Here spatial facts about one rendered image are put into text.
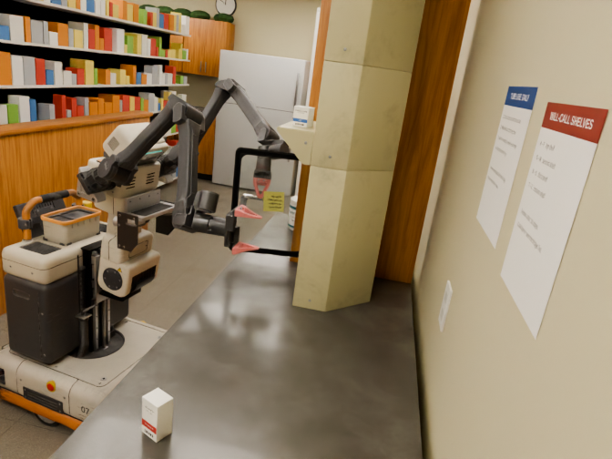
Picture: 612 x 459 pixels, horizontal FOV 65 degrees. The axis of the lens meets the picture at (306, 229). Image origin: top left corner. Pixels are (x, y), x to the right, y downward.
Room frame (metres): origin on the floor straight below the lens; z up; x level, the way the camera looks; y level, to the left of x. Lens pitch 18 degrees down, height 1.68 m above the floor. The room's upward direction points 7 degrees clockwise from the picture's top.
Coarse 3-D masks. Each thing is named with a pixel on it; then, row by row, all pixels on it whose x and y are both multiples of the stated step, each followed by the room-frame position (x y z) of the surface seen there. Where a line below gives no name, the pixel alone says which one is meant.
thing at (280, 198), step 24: (240, 168) 1.70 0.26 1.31; (264, 168) 1.71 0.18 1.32; (288, 168) 1.71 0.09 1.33; (240, 192) 1.70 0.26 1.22; (264, 192) 1.71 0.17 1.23; (288, 192) 1.71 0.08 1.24; (264, 216) 1.71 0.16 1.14; (288, 216) 1.71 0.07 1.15; (240, 240) 1.70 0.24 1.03; (264, 240) 1.71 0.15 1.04; (288, 240) 1.72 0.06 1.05
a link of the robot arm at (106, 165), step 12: (168, 96) 1.67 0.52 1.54; (168, 108) 1.65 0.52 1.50; (192, 108) 1.61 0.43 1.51; (156, 120) 1.67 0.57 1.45; (168, 120) 1.66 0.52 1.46; (192, 120) 1.61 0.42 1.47; (144, 132) 1.68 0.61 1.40; (156, 132) 1.66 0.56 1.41; (132, 144) 1.68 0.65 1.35; (144, 144) 1.66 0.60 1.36; (120, 156) 1.68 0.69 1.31; (132, 156) 1.67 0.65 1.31; (108, 168) 1.65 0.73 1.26; (132, 168) 1.70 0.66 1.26
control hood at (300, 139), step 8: (280, 128) 1.43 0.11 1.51; (288, 128) 1.43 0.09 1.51; (296, 128) 1.44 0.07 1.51; (304, 128) 1.47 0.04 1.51; (312, 128) 1.49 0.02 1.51; (288, 136) 1.43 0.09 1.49; (296, 136) 1.42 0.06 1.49; (304, 136) 1.42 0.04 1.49; (312, 136) 1.42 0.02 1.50; (288, 144) 1.43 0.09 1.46; (296, 144) 1.42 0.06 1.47; (304, 144) 1.42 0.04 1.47; (312, 144) 1.42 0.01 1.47; (296, 152) 1.42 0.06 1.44; (304, 152) 1.42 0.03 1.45; (304, 160) 1.42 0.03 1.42
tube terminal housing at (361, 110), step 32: (352, 64) 1.41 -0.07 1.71; (320, 96) 1.42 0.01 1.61; (352, 96) 1.40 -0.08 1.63; (384, 96) 1.46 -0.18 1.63; (320, 128) 1.41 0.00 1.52; (352, 128) 1.40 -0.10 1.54; (384, 128) 1.48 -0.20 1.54; (320, 160) 1.41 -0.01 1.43; (352, 160) 1.41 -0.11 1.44; (384, 160) 1.49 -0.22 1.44; (320, 192) 1.41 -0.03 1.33; (352, 192) 1.42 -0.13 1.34; (384, 192) 1.51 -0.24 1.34; (320, 224) 1.41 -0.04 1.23; (352, 224) 1.44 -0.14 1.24; (320, 256) 1.41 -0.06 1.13; (352, 256) 1.45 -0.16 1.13; (320, 288) 1.40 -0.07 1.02; (352, 288) 1.46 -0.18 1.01
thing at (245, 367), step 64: (256, 256) 1.80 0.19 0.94; (192, 320) 1.24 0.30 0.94; (256, 320) 1.29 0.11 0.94; (320, 320) 1.34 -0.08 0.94; (384, 320) 1.40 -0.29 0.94; (128, 384) 0.92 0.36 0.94; (192, 384) 0.95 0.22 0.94; (256, 384) 0.98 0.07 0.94; (320, 384) 1.01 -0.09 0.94; (384, 384) 1.05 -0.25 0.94; (64, 448) 0.72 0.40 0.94; (128, 448) 0.74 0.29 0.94; (192, 448) 0.76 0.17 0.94; (256, 448) 0.78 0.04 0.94; (320, 448) 0.80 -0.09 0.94; (384, 448) 0.83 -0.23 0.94
